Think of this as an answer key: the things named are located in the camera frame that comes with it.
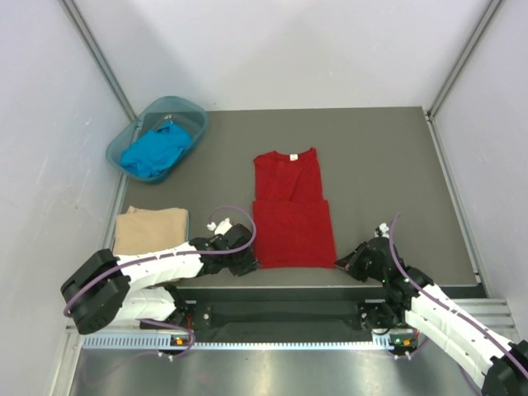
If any red t-shirt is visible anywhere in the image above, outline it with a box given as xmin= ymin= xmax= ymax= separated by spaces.
xmin=252 ymin=148 xmax=337 ymax=269

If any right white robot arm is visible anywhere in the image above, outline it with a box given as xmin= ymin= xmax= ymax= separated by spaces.
xmin=335 ymin=237 xmax=527 ymax=395

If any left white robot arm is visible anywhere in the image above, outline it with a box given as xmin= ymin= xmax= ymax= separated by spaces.
xmin=60 ymin=219 xmax=259 ymax=335

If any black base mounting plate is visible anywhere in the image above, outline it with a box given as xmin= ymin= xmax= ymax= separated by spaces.
xmin=166 ymin=286 xmax=403 ymax=343

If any folded tan t-shirt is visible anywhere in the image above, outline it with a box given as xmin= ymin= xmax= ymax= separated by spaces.
xmin=112 ymin=206 xmax=188 ymax=256

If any teal plastic basket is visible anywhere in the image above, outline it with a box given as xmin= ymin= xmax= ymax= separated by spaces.
xmin=106 ymin=96 xmax=210 ymax=184

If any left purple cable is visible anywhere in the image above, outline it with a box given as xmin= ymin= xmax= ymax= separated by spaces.
xmin=63 ymin=205 xmax=257 ymax=358

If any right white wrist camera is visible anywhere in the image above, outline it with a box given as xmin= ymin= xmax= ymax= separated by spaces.
xmin=375 ymin=223 xmax=390 ymax=238

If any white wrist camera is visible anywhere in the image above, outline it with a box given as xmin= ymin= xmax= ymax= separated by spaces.
xmin=375 ymin=223 xmax=390 ymax=238
xmin=206 ymin=218 xmax=233 ymax=235

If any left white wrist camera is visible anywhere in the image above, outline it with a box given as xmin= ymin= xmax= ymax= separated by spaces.
xmin=206 ymin=218 xmax=233 ymax=235

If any slotted cable duct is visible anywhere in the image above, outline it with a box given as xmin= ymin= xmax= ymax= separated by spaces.
xmin=82 ymin=332 xmax=418 ymax=352

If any aluminium frame rail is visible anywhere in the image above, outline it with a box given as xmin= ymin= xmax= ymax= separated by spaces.
xmin=64 ymin=299 xmax=516 ymax=337

